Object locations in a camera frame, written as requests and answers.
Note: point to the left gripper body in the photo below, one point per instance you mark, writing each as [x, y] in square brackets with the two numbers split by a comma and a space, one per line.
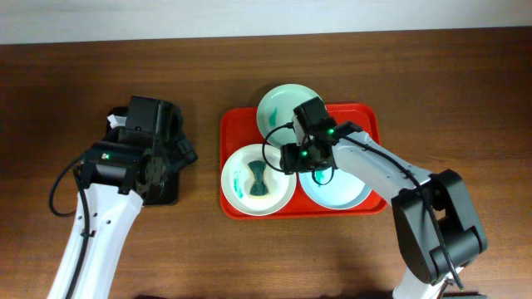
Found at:
[187, 154]

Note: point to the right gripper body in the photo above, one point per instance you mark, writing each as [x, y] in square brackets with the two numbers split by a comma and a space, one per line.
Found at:
[301, 158]

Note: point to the mint green plate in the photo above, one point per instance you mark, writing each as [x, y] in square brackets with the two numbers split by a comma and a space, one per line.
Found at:
[276, 107]

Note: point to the green yellow sponge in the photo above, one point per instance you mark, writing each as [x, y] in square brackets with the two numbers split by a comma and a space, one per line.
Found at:
[259, 187]

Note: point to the white plate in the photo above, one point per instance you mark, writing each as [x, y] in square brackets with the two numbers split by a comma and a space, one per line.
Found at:
[236, 180]

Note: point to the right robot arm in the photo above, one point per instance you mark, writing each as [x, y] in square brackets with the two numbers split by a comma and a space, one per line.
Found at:
[439, 231]

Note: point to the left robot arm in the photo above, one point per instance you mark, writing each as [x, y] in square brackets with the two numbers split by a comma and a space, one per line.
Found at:
[136, 164]

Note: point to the black plastic tray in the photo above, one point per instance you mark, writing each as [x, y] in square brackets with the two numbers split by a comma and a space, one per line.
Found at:
[155, 181]

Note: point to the red plastic tray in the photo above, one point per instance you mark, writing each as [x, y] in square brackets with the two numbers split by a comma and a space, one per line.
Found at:
[238, 128]

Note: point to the light blue plate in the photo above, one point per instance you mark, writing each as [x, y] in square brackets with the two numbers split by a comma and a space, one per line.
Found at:
[334, 189]

